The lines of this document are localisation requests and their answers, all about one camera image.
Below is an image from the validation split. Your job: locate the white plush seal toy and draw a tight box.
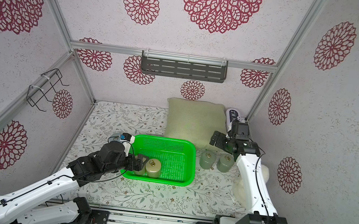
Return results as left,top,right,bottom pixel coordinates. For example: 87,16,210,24
232,164,270,209

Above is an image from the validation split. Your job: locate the green linen cushion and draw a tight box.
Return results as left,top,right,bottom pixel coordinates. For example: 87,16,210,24
164,98,226,152

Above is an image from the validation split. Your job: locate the black wire wall rack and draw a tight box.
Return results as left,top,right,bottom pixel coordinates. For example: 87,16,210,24
25,68,69,112

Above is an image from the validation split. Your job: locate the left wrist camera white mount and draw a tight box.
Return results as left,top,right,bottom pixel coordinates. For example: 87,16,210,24
119,133,135,156

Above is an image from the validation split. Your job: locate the green plastic perforated basket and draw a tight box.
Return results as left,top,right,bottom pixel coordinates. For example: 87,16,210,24
121,134,196,187

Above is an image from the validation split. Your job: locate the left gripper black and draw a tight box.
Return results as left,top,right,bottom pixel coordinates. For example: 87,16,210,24
102,148,150,181

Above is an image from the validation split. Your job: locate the blue-grey tea canister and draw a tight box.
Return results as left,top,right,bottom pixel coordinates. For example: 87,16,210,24
108,133,125,142

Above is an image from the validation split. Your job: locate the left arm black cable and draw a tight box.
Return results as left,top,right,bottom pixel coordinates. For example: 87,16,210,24
0,125,137,224

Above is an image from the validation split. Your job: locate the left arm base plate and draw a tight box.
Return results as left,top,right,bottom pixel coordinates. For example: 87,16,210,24
85,209,110,224

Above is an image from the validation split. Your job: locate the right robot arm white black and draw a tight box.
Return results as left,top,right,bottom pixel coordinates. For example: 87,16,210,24
210,120,288,224

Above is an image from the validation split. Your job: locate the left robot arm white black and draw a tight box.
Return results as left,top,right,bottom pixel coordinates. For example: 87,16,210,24
0,141,147,224

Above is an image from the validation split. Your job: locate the grey metal wall shelf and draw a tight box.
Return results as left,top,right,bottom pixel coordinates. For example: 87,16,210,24
140,51,228,83

